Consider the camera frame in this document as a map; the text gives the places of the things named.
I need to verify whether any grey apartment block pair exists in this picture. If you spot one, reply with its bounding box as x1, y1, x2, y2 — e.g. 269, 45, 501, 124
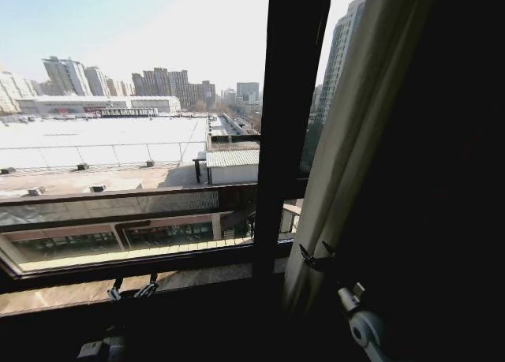
41, 55, 112, 98

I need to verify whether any stone window sill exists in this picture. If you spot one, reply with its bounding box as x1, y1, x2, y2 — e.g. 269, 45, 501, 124
0, 259, 289, 319

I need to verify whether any large white flat roof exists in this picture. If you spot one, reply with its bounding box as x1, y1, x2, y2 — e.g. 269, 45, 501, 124
0, 113, 211, 170

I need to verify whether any long white hall building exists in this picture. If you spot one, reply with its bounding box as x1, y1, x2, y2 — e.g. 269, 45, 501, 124
14, 94, 182, 115

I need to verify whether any distant glass office building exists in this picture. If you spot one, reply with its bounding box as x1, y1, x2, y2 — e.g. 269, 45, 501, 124
235, 81, 261, 103

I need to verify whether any small corrugated roof shed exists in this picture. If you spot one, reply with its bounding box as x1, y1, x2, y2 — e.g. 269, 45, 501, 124
192, 147, 261, 186

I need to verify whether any beige lined dark curtain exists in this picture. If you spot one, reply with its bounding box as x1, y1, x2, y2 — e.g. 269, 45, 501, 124
280, 0, 505, 362

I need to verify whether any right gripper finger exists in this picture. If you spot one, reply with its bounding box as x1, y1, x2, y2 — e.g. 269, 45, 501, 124
317, 240, 337, 267
297, 243, 321, 271

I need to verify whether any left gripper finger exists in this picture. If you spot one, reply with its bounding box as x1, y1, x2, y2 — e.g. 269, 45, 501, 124
133, 273, 159, 299
107, 276, 125, 301

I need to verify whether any dark window frame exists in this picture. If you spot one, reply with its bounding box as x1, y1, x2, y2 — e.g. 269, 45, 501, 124
0, 0, 335, 297

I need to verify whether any outdoor balcony guard railing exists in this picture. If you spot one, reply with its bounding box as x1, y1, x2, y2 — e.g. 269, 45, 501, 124
0, 181, 305, 237

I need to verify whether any tall grey tower building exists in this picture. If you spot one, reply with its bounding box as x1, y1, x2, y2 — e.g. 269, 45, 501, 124
314, 0, 368, 126

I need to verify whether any brown apartment block cluster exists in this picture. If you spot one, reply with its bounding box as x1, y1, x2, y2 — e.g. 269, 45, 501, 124
131, 66, 217, 110

